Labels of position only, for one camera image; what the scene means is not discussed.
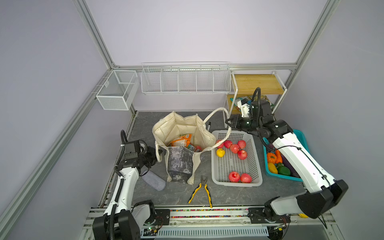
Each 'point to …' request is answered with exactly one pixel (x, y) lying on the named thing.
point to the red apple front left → (234, 176)
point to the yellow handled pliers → (203, 182)
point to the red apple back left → (221, 145)
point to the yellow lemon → (220, 152)
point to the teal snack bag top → (191, 146)
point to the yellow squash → (272, 168)
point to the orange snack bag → (183, 141)
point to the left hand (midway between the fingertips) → (162, 152)
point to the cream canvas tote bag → (181, 162)
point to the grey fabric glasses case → (154, 180)
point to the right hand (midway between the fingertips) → (226, 122)
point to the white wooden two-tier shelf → (272, 89)
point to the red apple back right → (241, 143)
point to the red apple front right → (245, 178)
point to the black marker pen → (209, 126)
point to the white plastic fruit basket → (231, 171)
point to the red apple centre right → (242, 154)
